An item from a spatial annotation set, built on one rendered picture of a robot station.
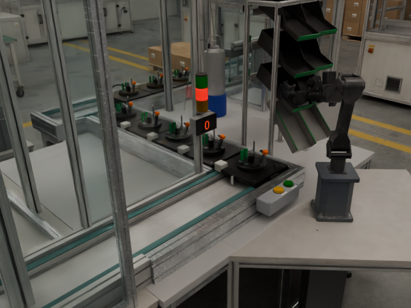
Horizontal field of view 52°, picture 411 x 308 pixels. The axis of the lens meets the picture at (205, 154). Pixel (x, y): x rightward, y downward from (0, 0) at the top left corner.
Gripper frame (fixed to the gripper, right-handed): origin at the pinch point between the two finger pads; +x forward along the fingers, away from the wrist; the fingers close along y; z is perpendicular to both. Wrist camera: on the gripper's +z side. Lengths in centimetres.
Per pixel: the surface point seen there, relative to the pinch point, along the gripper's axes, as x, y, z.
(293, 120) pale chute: 11.3, -2.7, -13.1
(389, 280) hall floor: 8, -68, -125
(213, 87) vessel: 89, -7, 3
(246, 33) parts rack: 17.3, 15.9, 30.9
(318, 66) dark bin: 1.8, -12.3, 11.8
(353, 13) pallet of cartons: 513, -652, 79
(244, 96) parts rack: 24.9, 15.2, 1.3
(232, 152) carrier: 23.4, 27.3, -24.1
